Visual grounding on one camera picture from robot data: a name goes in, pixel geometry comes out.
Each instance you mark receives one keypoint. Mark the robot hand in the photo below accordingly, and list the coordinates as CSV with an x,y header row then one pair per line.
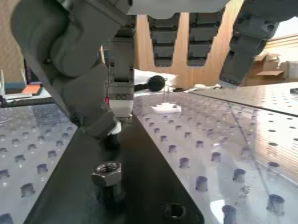
x,y
75,50

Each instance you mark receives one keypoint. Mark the large dark hex nut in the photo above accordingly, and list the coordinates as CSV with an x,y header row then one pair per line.
x,y
107,174

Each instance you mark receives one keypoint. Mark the small white square plate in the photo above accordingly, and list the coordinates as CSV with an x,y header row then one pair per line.
x,y
167,108

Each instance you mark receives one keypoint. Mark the black plate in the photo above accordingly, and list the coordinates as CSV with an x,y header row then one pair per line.
x,y
147,173

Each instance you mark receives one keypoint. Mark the cardboard box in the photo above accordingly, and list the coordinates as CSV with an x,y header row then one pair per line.
x,y
268,66

